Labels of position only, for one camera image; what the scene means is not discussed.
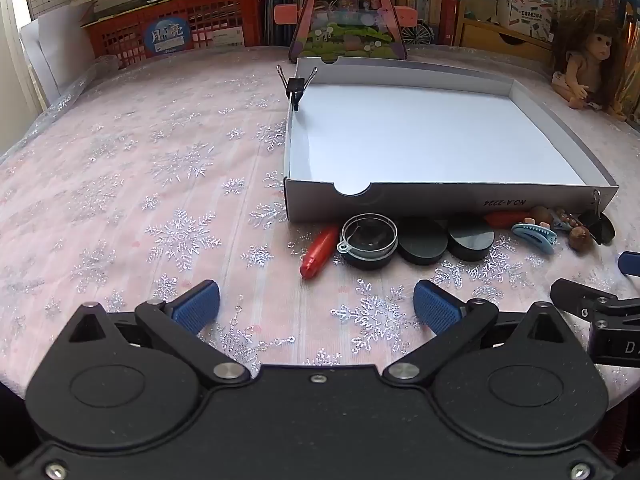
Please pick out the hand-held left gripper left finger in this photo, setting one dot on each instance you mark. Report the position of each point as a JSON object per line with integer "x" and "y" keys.
{"x": 197, "y": 305}

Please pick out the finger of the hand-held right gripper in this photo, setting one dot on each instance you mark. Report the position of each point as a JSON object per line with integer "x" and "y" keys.
{"x": 630, "y": 262}
{"x": 580, "y": 299}

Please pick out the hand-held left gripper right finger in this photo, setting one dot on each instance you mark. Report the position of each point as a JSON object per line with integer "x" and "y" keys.
{"x": 435, "y": 307}

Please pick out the large black binder clip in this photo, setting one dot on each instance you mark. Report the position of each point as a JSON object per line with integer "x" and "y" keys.
{"x": 600, "y": 227}

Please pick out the brown nut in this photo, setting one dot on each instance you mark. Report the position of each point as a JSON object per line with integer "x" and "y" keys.
{"x": 580, "y": 239}
{"x": 541, "y": 215}

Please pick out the black disc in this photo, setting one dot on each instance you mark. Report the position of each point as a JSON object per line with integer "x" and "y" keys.
{"x": 422, "y": 245}
{"x": 470, "y": 240}

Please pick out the plain blue hair clip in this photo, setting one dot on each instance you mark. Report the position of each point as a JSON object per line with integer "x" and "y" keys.
{"x": 535, "y": 236}

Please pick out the decorated blue hair clip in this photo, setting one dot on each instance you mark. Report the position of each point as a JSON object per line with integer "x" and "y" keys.
{"x": 562, "y": 220}

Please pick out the black round cup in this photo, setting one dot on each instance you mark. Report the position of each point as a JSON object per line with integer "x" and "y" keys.
{"x": 367, "y": 263}

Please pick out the clear round lid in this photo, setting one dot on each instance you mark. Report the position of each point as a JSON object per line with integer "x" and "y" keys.
{"x": 370, "y": 232}

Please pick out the red crayon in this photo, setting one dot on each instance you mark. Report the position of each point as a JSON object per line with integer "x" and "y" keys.
{"x": 320, "y": 252}
{"x": 502, "y": 218}

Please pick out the white cardboard box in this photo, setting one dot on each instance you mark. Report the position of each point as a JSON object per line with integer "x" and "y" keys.
{"x": 425, "y": 130}

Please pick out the pink snowflake tablecloth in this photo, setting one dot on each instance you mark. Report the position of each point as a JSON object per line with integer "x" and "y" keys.
{"x": 150, "y": 160}

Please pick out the shiny foil paper sheets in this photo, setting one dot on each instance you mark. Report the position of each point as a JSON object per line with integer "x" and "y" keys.
{"x": 631, "y": 60}

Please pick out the brown-haired doll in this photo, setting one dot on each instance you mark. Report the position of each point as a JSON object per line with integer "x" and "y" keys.
{"x": 595, "y": 55}

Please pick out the small black binder clip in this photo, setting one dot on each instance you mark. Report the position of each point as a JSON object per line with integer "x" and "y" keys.
{"x": 296, "y": 87}

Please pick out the clear plastic film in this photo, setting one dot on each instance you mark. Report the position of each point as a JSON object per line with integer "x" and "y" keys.
{"x": 82, "y": 82}

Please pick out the wooden drawer box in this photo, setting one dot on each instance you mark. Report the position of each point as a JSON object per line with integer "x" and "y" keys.
{"x": 490, "y": 35}

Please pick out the white pencil-print carton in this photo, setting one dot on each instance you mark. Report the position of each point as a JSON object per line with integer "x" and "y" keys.
{"x": 525, "y": 15}

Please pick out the small bicycle model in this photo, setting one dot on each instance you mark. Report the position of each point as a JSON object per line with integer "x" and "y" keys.
{"x": 417, "y": 35}

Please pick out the pink triangular toy house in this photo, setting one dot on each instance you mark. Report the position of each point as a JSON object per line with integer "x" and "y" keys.
{"x": 345, "y": 35}

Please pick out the large red plastic basket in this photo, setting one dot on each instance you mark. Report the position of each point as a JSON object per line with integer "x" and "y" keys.
{"x": 210, "y": 15}

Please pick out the white paper sheets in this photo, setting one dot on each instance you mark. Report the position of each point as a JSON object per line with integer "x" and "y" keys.
{"x": 47, "y": 50}

